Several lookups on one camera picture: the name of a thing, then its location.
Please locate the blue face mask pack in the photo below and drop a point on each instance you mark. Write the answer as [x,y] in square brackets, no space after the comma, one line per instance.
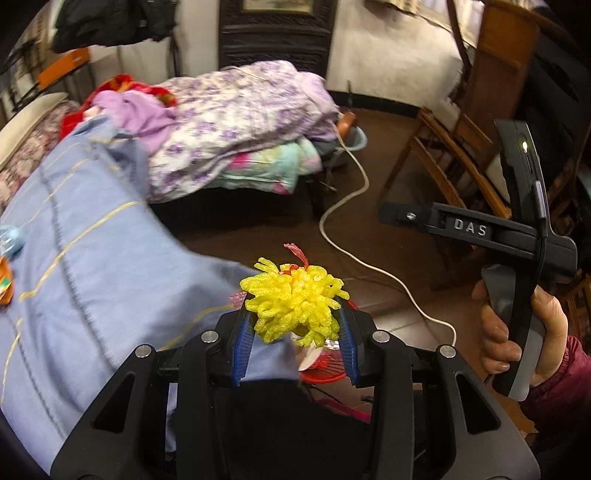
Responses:
[11,237]

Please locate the dark cloth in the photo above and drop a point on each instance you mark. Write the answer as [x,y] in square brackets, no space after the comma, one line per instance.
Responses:
[563,92]

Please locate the blue plastic basin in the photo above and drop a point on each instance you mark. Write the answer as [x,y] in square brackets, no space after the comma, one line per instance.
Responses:
[358,141]

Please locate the cream pillow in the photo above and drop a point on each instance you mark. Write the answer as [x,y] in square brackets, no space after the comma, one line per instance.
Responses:
[32,115]

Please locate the orange box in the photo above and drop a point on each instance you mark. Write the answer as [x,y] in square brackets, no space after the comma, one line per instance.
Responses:
[64,67]

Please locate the person's right forearm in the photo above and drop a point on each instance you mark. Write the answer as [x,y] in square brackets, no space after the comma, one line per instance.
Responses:
[568,383]

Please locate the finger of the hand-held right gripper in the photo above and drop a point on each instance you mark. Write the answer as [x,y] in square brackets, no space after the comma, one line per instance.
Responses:
[401,214]

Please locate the black bed frame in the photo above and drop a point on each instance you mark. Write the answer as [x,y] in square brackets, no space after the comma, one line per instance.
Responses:
[314,198]

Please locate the red blanket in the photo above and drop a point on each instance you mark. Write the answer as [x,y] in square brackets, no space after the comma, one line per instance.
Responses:
[120,83]

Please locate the red plastic basket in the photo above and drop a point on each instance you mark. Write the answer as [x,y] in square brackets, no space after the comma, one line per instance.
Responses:
[323,369]

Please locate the plain purple cloth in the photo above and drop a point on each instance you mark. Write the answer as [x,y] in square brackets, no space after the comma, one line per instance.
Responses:
[138,115]

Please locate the purple floral quilt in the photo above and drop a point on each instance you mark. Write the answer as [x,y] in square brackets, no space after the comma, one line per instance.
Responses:
[231,115]

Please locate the dark carved cabinet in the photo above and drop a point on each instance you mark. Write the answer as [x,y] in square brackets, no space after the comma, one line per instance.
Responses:
[277,46]

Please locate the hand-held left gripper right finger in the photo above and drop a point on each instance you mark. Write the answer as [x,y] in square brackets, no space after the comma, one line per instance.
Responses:
[347,355]

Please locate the grey pink floral quilt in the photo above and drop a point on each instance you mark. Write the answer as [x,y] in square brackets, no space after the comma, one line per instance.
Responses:
[37,147]

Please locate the wooden chair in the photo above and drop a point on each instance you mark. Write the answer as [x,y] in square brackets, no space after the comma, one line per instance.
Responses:
[498,60]
[443,157]

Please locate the metal bed headboard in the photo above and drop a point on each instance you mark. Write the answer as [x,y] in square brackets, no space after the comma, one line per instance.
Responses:
[27,74]

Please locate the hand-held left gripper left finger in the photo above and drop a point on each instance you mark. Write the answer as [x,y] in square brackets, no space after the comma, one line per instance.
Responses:
[242,355]

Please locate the yellow foam net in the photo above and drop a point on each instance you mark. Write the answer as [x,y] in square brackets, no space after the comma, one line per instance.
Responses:
[295,300]

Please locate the picture frame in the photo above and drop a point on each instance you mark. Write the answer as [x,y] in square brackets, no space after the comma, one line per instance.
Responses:
[277,5]

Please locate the black jacket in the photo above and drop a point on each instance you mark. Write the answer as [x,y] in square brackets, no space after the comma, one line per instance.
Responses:
[106,23]

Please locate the person's right hand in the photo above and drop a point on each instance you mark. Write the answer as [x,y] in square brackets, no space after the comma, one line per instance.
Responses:
[489,332]

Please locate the pastel quilt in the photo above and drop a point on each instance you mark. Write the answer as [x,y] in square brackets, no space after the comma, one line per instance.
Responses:
[268,166]

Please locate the orange snack wrapper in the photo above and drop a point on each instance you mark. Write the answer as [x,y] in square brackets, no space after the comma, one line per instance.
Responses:
[4,281]

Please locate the blue checked blanket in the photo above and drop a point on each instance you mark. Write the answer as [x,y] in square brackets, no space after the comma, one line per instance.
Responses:
[92,277]

